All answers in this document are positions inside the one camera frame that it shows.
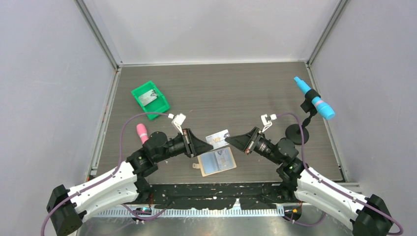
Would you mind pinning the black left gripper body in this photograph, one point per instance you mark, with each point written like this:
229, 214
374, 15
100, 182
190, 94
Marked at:
180, 145

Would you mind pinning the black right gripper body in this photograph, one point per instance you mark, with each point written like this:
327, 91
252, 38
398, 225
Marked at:
262, 147

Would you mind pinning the white VIP credit card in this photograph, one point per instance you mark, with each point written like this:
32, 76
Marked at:
217, 140

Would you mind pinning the beige card holder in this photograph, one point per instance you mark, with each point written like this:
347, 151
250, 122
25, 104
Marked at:
206, 164

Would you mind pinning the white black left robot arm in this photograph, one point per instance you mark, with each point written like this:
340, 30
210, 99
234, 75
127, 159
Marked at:
69, 208

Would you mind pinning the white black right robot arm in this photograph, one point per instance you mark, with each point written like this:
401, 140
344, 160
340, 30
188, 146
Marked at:
365, 216

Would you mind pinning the black microphone stand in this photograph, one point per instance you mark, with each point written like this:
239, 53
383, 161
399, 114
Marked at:
299, 135

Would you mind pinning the pink toy microphone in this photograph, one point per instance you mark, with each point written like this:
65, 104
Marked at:
142, 132

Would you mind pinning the green plastic bin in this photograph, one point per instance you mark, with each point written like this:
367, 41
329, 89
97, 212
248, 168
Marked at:
160, 105

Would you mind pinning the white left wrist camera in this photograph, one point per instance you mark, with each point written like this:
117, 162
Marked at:
177, 122

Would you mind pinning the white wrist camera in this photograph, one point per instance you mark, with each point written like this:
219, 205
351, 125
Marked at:
177, 122
266, 121

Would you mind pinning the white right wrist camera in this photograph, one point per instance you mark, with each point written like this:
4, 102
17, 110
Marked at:
266, 121

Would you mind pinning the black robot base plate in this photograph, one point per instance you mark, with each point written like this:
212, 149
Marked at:
217, 196

